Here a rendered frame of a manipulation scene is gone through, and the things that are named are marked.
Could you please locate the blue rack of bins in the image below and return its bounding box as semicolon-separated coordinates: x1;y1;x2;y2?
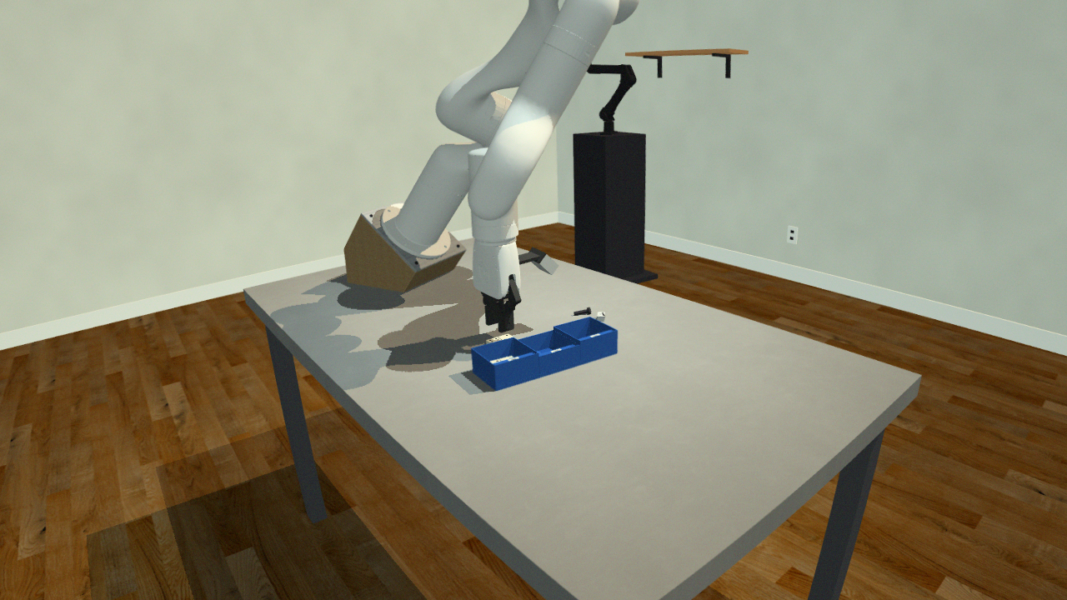
471;317;618;391

